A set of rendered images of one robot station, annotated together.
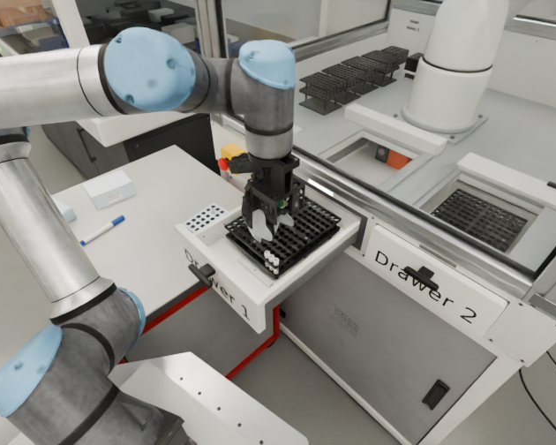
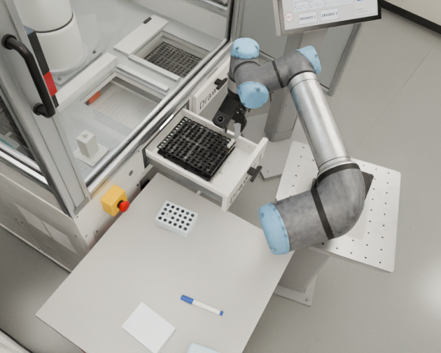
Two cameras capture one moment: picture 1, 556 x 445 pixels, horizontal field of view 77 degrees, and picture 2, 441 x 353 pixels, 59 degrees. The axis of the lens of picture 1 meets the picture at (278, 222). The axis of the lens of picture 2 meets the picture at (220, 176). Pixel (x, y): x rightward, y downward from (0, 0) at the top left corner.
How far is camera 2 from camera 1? 1.29 m
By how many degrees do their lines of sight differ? 66
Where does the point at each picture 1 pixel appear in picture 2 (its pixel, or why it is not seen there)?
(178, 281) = (232, 223)
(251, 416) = (292, 162)
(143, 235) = (197, 269)
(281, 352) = not seen: hidden behind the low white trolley
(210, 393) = (291, 181)
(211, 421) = (302, 176)
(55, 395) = not seen: hidden behind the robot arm
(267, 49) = (250, 43)
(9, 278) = not seen: outside the picture
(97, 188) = (159, 330)
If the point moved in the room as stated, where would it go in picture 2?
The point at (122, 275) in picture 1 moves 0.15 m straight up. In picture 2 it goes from (240, 262) to (246, 244)
